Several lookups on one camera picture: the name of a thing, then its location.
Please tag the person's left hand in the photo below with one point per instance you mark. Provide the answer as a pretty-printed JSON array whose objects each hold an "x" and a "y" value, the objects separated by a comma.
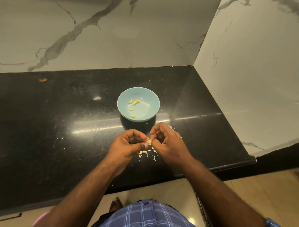
[{"x": 121, "y": 150}]

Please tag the person's right hand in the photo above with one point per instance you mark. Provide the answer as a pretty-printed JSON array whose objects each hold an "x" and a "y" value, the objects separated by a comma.
[{"x": 173, "y": 144}]

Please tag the pile of garlic skins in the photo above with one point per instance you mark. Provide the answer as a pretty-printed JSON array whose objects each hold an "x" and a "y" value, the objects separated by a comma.
[{"x": 144, "y": 153}]

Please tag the light blue bowl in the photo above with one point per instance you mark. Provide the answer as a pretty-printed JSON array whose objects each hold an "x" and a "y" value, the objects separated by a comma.
[{"x": 146, "y": 110}]

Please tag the person's left forearm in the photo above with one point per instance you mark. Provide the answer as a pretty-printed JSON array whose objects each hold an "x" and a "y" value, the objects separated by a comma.
[{"x": 77, "y": 205}]

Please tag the person's right forearm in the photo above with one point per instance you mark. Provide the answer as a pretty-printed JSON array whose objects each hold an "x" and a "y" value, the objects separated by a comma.
[{"x": 224, "y": 197}]

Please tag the person's left foot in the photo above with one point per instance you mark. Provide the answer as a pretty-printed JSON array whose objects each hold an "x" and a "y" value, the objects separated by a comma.
[{"x": 115, "y": 204}]

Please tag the blue plaid shirt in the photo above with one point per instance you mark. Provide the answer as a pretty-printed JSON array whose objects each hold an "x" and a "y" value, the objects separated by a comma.
[{"x": 148, "y": 219}]

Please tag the black cabinet trim strip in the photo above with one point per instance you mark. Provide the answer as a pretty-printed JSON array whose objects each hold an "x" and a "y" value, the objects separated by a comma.
[{"x": 202, "y": 216}]

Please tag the pink plastic bucket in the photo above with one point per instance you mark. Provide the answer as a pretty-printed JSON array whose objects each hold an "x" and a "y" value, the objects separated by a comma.
[{"x": 41, "y": 219}]

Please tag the small orange scrap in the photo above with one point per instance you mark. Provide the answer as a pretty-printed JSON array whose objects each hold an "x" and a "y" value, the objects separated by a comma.
[{"x": 42, "y": 79}]

